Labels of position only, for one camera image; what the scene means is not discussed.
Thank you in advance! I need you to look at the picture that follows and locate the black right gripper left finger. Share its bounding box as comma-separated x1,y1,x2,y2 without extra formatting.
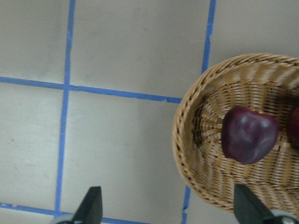
71,186,103,224

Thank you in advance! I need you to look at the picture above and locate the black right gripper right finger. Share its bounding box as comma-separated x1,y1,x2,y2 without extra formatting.
234,184,275,224

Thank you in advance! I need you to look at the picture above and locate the dark red apple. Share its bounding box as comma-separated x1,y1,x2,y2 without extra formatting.
221,106,279,164

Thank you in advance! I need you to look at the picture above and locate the red yellow apple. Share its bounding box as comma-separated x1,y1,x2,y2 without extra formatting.
286,107,299,144

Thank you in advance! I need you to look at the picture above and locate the oval wicker basket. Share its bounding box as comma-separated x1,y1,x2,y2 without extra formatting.
172,53,299,216

